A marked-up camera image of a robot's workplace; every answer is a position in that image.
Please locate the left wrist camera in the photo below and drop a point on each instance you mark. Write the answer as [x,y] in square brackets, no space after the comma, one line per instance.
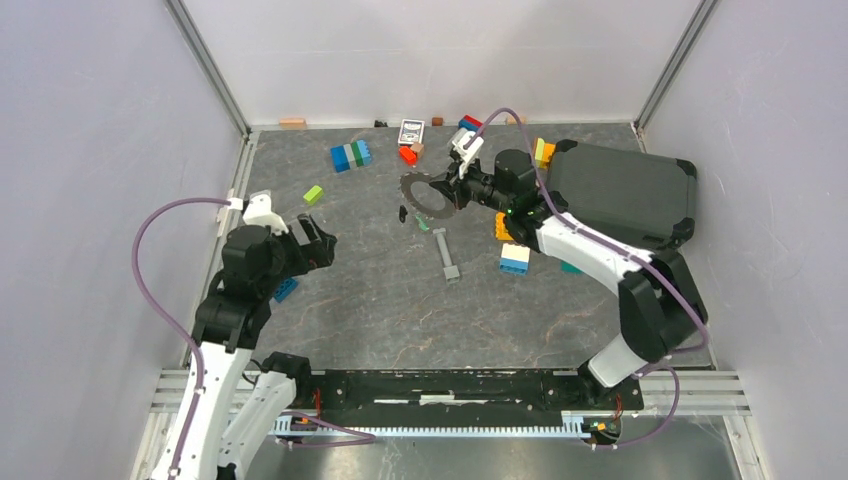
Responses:
[258,211]

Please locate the lime green block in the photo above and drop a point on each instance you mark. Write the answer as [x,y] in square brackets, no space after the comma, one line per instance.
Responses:
[313,195]

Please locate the blue grey green brick stack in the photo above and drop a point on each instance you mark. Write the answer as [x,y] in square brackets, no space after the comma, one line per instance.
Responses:
[350,156]

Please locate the green key tag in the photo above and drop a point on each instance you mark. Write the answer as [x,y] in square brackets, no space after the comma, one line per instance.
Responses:
[423,226]

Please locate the white and blue brick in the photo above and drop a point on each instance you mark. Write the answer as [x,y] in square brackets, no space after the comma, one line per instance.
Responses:
[514,259]

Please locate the teal small block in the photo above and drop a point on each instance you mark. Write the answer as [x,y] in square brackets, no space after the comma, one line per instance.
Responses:
[569,268]

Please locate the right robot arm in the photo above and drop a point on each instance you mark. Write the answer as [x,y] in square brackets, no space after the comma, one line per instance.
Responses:
[660,306]

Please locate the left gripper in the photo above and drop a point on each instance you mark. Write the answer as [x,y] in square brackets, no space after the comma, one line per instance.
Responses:
[319,251]

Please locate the dark grey hard case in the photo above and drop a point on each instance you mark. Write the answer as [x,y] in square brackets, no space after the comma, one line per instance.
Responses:
[644,200]

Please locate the dark blue flat brick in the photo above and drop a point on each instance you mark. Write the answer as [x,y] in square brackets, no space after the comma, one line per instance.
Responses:
[285,289]

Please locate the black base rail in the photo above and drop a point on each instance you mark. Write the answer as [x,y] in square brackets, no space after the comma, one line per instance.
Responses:
[459,398]

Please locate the playing card box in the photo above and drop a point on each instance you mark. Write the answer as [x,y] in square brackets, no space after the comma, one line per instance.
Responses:
[411,131]

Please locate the orange green brown brick stack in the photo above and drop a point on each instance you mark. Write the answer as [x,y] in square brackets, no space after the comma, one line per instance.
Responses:
[542,153]

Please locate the tan wooden block at wall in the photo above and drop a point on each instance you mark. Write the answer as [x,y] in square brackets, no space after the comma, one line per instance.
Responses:
[292,123]

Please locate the grey toy axle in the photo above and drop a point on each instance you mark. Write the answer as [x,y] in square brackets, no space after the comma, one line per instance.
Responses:
[450,270]

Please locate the red and blue brick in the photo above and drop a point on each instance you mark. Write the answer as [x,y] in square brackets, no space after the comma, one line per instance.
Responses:
[469,123]

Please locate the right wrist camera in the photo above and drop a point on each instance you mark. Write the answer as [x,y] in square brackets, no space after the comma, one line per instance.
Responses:
[466,144]

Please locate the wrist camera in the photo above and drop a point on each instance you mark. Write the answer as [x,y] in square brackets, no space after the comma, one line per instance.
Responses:
[466,144]
[258,211]

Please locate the yellow window brick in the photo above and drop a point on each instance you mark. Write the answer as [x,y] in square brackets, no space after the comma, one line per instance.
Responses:
[501,232]

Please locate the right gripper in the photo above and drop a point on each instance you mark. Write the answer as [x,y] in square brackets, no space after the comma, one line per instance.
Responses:
[453,190]

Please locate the red orange brick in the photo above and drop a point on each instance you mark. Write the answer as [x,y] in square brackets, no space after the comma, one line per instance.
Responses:
[408,155]

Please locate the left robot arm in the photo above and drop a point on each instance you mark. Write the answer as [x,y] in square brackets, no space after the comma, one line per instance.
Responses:
[209,442]

